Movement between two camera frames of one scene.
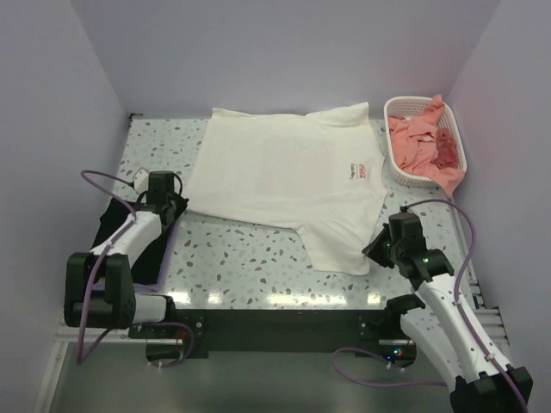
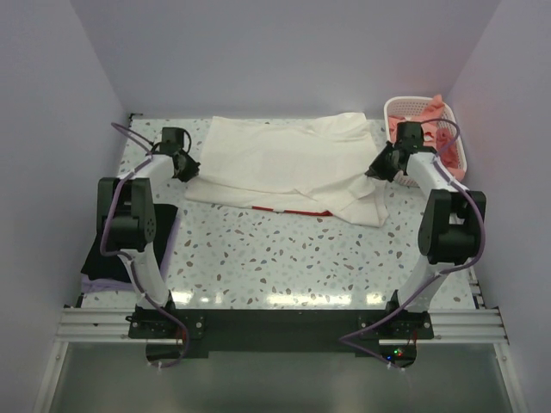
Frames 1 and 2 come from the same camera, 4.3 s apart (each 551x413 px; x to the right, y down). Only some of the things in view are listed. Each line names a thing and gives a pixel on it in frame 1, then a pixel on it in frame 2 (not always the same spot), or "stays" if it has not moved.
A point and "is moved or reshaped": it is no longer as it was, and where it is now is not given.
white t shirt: x=319 y=173 is moved or reshaped
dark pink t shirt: x=447 y=150 stays
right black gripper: x=380 y=249 to x=380 y=163
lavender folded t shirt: x=155 y=287 stays
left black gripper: x=175 y=206 to x=188 y=165
